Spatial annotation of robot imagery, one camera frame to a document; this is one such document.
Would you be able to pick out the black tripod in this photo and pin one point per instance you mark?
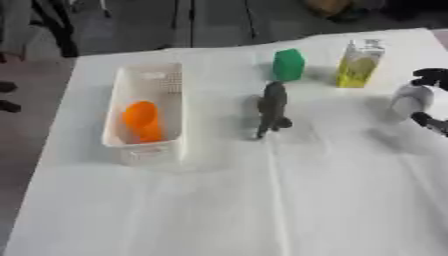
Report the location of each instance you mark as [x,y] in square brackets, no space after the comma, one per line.
[191,16]

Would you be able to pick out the grey toy animal figure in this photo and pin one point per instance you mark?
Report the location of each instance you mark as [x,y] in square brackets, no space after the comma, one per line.
[272,106]

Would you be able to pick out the yellow and white carton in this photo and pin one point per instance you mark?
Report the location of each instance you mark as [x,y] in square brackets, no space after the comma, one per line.
[357,68]

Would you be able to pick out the orange plastic scoop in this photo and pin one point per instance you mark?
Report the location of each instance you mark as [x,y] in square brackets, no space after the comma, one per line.
[142,120]

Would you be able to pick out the white plastic basket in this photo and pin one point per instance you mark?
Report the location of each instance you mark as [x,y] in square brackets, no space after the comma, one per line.
[146,156]

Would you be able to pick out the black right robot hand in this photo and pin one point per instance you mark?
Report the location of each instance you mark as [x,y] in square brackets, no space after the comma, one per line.
[433,77]

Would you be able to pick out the green block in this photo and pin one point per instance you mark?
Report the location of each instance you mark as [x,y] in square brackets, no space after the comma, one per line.
[289,65]

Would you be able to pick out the white round object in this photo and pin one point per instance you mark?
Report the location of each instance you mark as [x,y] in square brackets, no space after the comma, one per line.
[412,98]

